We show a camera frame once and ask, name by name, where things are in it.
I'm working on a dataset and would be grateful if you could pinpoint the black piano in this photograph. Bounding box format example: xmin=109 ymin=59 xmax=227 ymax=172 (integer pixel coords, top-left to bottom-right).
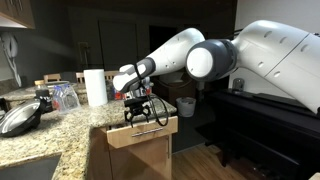
xmin=201 ymin=89 xmax=320 ymax=180

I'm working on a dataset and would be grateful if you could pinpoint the wooden chair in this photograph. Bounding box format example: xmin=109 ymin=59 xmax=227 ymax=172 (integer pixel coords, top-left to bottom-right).
xmin=43 ymin=73 xmax=61 ymax=83
xmin=76 ymin=69 xmax=118 ymax=83

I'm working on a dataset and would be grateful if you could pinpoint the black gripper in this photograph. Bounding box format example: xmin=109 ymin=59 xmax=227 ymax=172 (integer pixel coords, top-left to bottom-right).
xmin=124 ymin=96 xmax=151 ymax=128

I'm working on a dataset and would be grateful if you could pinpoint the pack of water bottles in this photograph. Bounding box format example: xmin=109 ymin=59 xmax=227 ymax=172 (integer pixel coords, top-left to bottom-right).
xmin=107 ymin=80 xmax=126 ymax=100

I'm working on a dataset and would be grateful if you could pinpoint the white paper towel roll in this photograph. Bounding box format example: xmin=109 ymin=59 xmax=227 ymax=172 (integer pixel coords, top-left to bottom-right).
xmin=83 ymin=69 xmax=108 ymax=107

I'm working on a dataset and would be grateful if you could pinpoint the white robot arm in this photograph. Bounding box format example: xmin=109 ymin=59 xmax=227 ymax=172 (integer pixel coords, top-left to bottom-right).
xmin=113 ymin=20 xmax=320 ymax=114

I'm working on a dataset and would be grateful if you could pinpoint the white waste bin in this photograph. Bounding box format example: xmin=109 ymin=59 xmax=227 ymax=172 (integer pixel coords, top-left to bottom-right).
xmin=176 ymin=97 xmax=196 ymax=117

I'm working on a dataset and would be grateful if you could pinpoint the black waffle maker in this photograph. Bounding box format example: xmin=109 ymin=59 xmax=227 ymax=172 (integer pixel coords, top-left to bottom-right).
xmin=0 ymin=99 xmax=43 ymax=137

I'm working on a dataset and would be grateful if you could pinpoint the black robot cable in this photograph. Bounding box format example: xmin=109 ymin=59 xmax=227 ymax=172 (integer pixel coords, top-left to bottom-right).
xmin=133 ymin=63 xmax=170 ymax=128

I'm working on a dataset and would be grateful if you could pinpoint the jar with tan lid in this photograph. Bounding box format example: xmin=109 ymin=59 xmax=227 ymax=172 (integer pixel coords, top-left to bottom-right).
xmin=34 ymin=80 xmax=50 ymax=100

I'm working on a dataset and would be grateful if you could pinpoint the white wall telephone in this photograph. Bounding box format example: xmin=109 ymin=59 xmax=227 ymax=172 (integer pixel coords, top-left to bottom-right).
xmin=1 ymin=32 xmax=22 ymax=87

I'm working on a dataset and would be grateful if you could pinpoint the wooden drawer with metal handle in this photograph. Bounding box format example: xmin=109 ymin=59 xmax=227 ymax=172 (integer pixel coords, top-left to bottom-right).
xmin=107 ymin=116 xmax=178 ymax=149

